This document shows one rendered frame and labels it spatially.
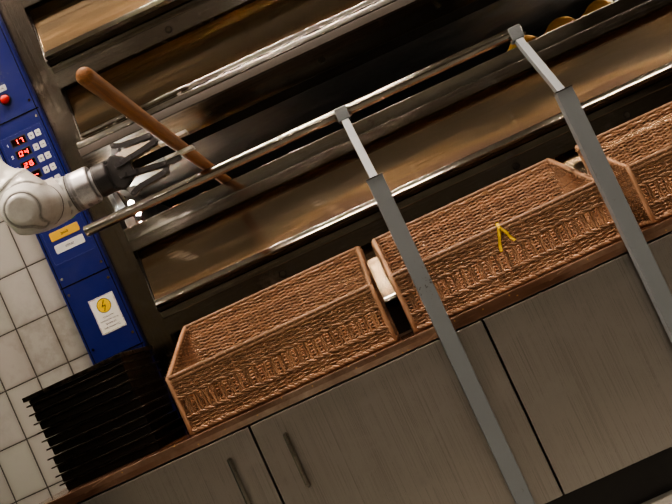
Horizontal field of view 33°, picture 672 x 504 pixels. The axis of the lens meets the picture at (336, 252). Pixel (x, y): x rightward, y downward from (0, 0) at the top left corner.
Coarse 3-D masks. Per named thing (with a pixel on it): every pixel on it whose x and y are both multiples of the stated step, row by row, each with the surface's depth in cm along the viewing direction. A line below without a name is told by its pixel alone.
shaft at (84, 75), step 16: (80, 80) 177; (96, 80) 179; (112, 96) 190; (128, 112) 204; (144, 112) 214; (144, 128) 222; (160, 128) 229; (176, 144) 248; (192, 160) 273; (208, 160) 292; (224, 176) 319
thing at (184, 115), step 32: (416, 0) 308; (448, 0) 317; (352, 32) 309; (384, 32) 319; (288, 64) 311; (320, 64) 321; (192, 96) 310; (224, 96) 313; (256, 96) 323; (128, 128) 310; (192, 128) 326; (96, 160) 317
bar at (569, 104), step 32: (512, 32) 282; (448, 64) 284; (544, 64) 271; (384, 96) 285; (576, 96) 259; (320, 128) 286; (352, 128) 280; (576, 128) 259; (224, 160) 287; (160, 192) 286; (384, 192) 261; (608, 192) 258; (96, 224) 287; (416, 256) 260; (640, 256) 257; (416, 288) 260; (448, 320) 259; (448, 352) 258; (480, 416) 258; (512, 480) 257
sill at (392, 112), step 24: (624, 0) 320; (648, 0) 319; (576, 24) 320; (480, 72) 321; (432, 96) 321; (360, 120) 322; (384, 120) 322; (312, 144) 322; (336, 144) 322; (264, 168) 323; (216, 192) 323; (168, 216) 324
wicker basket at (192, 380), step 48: (288, 288) 317; (336, 288) 315; (192, 336) 318; (240, 336) 315; (288, 336) 271; (336, 336) 311; (384, 336) 269; (192, 384) 272; (240, 384) 271; (288, 384) 270; (192, 432) 271
